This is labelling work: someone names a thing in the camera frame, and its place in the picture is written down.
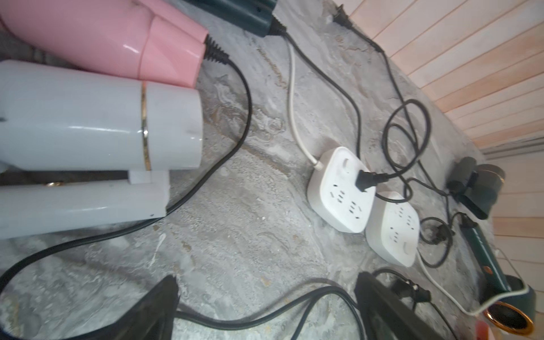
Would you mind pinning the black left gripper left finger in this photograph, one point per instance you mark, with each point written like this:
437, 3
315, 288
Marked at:
152, 317

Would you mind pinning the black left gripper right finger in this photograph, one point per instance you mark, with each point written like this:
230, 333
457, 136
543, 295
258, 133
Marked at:
373, 298

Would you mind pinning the far white power strip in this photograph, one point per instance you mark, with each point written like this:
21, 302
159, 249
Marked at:
393, 230

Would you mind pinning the white power strip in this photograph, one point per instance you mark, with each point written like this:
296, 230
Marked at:
334, 196
393, 230

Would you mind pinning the dark green hair dryer copper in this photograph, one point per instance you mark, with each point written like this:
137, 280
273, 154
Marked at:
513, 301

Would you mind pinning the near white power strip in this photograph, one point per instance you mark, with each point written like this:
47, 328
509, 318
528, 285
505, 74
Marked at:
334, 196

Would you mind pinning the dark green folded hair dryer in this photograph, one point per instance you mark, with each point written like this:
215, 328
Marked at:
476, 186

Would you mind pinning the white folded hair dryer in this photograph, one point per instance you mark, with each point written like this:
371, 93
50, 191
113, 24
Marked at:
57, 119

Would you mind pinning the pink hair dryer left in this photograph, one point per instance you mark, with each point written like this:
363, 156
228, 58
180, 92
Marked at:
145, 40

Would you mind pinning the black folded hair dryer left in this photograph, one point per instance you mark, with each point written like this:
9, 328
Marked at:
254, 16

